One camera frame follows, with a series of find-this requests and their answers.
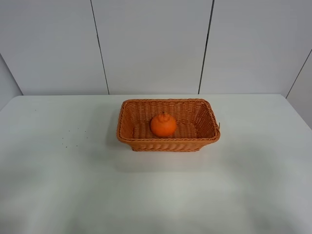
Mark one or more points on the orange with knobby top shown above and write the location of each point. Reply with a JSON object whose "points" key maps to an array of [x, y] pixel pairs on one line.
{"points": [[163, 125]]}

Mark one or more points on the orange wicker basket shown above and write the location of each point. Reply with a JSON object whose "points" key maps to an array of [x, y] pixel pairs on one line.
{"points": [[196, 124]]}

